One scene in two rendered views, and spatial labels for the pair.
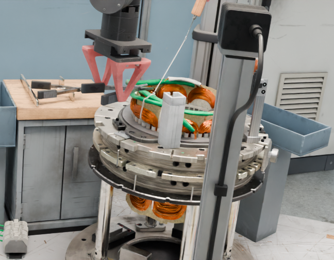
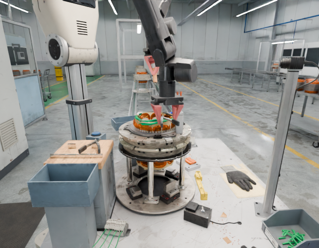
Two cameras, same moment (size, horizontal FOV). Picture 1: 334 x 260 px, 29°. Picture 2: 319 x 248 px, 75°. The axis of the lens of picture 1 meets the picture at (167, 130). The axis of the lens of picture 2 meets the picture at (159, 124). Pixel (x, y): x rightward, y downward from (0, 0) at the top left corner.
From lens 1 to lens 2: 1.08 m
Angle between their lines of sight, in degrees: 62
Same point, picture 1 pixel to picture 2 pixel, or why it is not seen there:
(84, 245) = (135, 203)
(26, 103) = (93, 159)
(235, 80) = (295, 78)
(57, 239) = (117, 214)
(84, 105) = (107, 145)
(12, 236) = (122, 225)
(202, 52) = (82, 109)
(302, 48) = (0, 112)
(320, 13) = (0, 95)
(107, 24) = (172, 90)
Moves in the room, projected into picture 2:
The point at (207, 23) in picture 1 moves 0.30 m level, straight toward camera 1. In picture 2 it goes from (79, 96) to (127, 101)
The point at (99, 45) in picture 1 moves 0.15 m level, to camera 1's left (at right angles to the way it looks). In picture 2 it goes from (170, 101) to (151, 111)
